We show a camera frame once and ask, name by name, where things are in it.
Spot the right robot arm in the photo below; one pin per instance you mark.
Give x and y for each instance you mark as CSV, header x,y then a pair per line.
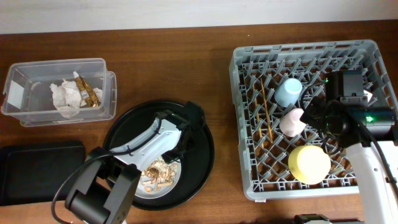
x,y
367,133

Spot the gold foil wrapper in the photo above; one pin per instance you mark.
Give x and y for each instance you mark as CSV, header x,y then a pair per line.
x,y
87,93

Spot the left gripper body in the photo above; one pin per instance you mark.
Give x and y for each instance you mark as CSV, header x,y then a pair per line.
x,y
173,155

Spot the black rectangular tray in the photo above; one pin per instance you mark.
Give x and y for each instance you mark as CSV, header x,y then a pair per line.
x,y
33,173

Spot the clear plastic waste bin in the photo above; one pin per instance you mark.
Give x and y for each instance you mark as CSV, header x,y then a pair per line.
x,y
28,96

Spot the pink cup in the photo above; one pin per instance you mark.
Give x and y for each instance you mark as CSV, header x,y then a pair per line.
x,y
290,124

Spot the food scraps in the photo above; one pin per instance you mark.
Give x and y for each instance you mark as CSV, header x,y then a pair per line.
x,y
159,176

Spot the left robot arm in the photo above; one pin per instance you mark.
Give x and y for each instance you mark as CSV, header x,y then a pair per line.
x,y
105,186

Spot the wooden chopstick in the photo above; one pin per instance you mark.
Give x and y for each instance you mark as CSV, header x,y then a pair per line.
x,y
267,112
257,115

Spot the light blue cup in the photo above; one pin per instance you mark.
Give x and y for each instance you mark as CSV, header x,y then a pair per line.
x,y
288,92

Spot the grey plate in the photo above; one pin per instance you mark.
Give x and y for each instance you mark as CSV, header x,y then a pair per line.
x,y
141,194

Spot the white tissue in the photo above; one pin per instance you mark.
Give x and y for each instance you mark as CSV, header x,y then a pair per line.
x,y
67,98

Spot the grey dishwasher rack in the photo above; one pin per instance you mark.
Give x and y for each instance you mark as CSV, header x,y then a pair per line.
x,y
265,171

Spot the round black serving tray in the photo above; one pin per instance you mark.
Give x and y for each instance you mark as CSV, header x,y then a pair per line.
x,y
197,163

